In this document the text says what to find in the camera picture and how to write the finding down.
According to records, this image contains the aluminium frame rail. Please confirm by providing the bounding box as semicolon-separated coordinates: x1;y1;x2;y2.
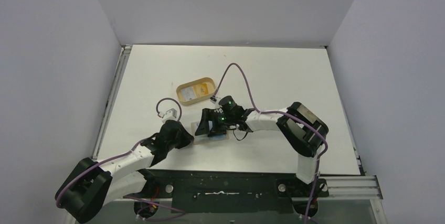
92;45;133;160

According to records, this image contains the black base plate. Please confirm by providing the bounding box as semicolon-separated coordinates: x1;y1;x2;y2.
132;169;329;214

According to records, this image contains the beige card holder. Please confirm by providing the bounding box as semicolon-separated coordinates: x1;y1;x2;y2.
190;122;229;145

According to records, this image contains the black wire loop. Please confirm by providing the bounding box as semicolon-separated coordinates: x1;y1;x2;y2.
232;129;249;142

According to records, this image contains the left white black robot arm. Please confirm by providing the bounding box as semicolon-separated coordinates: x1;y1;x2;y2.
55;120;194;223

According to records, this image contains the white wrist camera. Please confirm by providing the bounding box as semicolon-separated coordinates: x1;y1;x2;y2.
210;95;221;108
161;108;178;123

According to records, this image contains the gold card in tray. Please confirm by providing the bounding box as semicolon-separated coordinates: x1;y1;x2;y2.
193;83;209;98

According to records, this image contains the oval beige tray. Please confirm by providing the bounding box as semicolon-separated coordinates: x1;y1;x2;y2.
176;77;216;106

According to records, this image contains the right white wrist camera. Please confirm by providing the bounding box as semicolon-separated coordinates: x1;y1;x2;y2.
210;95;221;108

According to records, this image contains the silver credit card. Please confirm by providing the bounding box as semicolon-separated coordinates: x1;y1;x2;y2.
193;122;200;131

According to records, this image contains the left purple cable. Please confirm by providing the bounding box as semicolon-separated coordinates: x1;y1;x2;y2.
55;98;183;209

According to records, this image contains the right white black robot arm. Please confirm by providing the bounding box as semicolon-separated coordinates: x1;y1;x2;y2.
193;95;329;196

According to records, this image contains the silver card in tray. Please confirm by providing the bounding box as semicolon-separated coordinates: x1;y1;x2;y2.
181;87;196;101

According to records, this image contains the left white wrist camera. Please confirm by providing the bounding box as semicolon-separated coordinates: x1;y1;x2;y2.
161;108;178;123

